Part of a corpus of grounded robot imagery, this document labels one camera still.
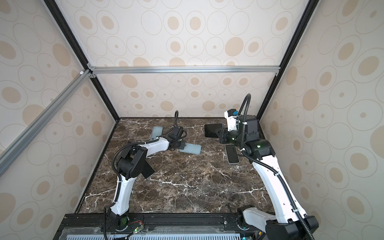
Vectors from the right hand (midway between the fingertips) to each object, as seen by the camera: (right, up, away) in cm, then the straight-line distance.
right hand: (217, 130), depth 71 cm
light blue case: (-40, -1, +43) cm, 58 cm away
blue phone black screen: (-2, -1, +9) cm, 9 cm away
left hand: (-17, -7, +32) cm, 37 cm away
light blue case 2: (-13, -12, +32) cm, 37 cm away
